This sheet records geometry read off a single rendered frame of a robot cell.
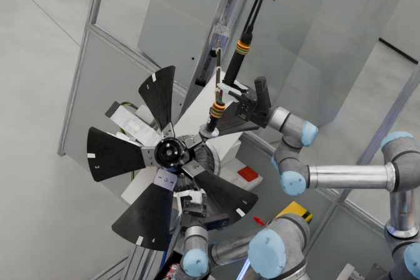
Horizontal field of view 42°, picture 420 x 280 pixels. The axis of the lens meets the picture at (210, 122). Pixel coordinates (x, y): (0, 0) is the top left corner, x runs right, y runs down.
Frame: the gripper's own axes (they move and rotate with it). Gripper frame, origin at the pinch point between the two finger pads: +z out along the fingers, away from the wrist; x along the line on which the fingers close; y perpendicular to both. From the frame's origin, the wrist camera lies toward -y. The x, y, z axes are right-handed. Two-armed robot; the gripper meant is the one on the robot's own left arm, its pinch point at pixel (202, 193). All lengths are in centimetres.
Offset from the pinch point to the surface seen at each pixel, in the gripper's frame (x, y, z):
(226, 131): -17.1, -5.3, 16.7
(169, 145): -7.6, 14.4, 15.2
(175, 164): -4.3, 11.2, 8.9
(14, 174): 108, 97, 116
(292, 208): 15.1, -40.5, 17.4
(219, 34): -31, 0, 69
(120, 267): 108, 23, 55
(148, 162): 4.7, 20.6, 18.8
